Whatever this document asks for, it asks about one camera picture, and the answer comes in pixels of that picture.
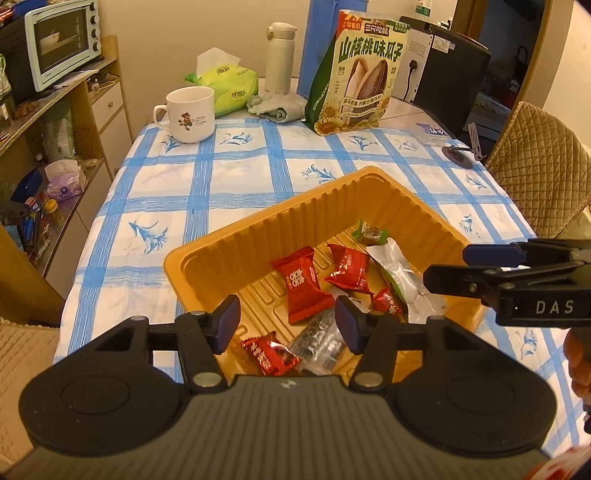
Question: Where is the small red snack packet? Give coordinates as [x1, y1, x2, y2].
[372, 288, 408, 321]

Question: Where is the small red twist candy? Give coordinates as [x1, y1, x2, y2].
[241, 331, 302, 376]

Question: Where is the wooden chair quilted cushion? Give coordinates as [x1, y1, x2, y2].
[0, 224, 65, 462]

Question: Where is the person's right hand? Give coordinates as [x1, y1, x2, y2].
[563, 328, 588, 397]

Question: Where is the green tissue pack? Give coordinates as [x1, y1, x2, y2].
[185, 47, 259, 117]

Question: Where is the small green candy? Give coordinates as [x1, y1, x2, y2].
[352, 220, 389, 245]

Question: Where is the beige quilted chair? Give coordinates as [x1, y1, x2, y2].
[485, 102, 591, 241]

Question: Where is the green silver snack packet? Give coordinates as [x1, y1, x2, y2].
[366, 237, 448, 325]

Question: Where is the purple tissue box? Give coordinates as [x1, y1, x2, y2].
[44, 159, 86, 201]

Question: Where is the red white cloth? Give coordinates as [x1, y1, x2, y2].
[526, 444, 591, 480]

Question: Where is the white cartoon mug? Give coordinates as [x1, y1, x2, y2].
[153, 86, 216, 144]

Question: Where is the green sunflower seed bag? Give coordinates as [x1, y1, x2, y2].
[302, 10, 411, 136]

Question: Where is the red pillow snack packet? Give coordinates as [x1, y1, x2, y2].
[323, 243, 374, 294]

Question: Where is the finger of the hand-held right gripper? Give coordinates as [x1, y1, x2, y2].
[423, 263, 505, 306]
[462, 240, 537, 268]

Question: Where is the grey rag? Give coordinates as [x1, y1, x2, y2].
[247, 90, 308, 124]

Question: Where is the blue checked tablecloth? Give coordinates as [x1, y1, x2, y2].
[53, 117, 591, 455]

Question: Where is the orange plastic tray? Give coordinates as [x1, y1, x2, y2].
[164, 166, 485, 377]

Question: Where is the wooden door frame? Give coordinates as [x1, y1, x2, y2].
[508, 0, 555, 107]

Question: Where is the red snack packet white print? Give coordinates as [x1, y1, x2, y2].
[270, 246, 335, 326]

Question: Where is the blue thermos jug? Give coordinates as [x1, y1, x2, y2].
[298, 0, 340, 100]

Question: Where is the dark snack bar packet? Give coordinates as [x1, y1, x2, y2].
[290, 308, 346, 376]

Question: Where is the wooden shelf cabinet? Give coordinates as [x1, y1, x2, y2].
[0, 34, 134, 278]

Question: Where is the light green toaster oven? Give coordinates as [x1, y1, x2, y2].
[24, 0, 103, 93]

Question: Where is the black round disc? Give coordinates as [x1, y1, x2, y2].
[442, 144, 474, 162]

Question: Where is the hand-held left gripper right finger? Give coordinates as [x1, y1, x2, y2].
[335, 295, 490, 391]

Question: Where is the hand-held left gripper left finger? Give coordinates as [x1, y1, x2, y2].
[88, 295, 243, 394]

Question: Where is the black box appliance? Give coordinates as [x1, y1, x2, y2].
[411, 24, 492, 139]

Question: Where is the white insulated bottle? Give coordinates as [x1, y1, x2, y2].
[264, 21, 297, 93]

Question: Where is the blue bowl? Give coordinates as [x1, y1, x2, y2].
[10, 168, 47, 204]

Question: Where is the white bag on shelf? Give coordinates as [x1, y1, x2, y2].
[41, 108, 77, 162]

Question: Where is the metal phone stand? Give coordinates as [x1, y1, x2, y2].
[466, 122, 485, 162]

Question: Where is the small blue white packet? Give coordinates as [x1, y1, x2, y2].
[416, 122, 448, 146]

